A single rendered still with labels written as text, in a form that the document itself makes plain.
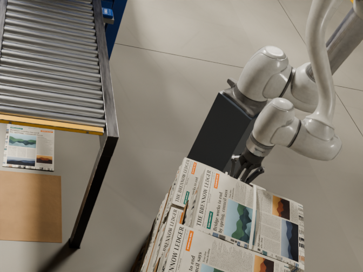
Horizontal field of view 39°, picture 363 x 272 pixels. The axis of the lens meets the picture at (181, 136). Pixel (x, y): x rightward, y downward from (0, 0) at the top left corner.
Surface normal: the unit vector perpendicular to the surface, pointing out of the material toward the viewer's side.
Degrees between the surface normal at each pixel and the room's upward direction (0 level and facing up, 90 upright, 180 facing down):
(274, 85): 87
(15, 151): 1
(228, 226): 2
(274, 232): 1
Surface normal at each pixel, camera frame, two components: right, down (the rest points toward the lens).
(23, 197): 0.33, -0.72
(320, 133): 0.03, -0.09
